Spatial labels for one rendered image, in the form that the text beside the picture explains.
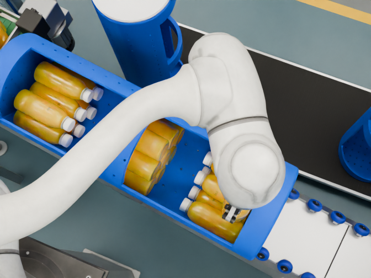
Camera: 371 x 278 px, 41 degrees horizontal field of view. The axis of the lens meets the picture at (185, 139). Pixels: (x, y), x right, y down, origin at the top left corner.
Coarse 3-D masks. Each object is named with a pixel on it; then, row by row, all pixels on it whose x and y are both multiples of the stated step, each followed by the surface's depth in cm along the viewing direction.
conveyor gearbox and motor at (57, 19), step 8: (32, 0) 184; (40, 0) 183; (48, 0) 183; (56, 0) 184; (24, 8) 183; (40, 8) 183; (48, 8) 182; (56, 8) 185; (48, 16) 182; (56, 16) 187; (64, 16) 193; (56, 24) 190; (64, 24) 194; (56, 32) 193; (64, 32) 198; (56, 40) 200; (64, 40) 202; (72, 40) 210; (64, 48) 208; (72, 48) 212
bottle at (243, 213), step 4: (224, 200) 118; (224, 204) 117; (224, 208) 118; (224, 212) 122; (240, 212) 115; (244, 212) 116; (248, 212) 118; (240, 216) 116; (244, 216) 118; (236, 220) 122; (240, 220) 124
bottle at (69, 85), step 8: (40, 64) 148; (48, 64) 149; (40, 72) 147; (48, 72) 147; (56, 72) 147; (64, 72) 148; (40, 80) 148; (48, 80) 147; (56, 80) 146; (64, 80) 146; (72, 80) 146; (80, 80) 148; (56, 88) 147; (64, 88) 146; (72, 88) 146; (80, 88) 146; (88, 88) 149; (72, 96) 147; (80, 96) 147
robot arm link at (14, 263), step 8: (0, 256) 119; (8, 256) 121; (16, 256) 124; (0, 264) 118; (8, 264) 120; (16, 264) 123; (0, 272) 117; (8, 272) 118; (16, 272) 121; (24, 272) 127
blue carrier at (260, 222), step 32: (0, 64) 137; (32, 64) 155; (64, 64) 138; (0, 96) 137; (128, 96) 135; (192, 128) 132; (128, 160) 130; (192, 160) 154; (128, 192) 138; (160, 192) 150; (288, 192) 125; (192, 224) 133; (256, 224) 124
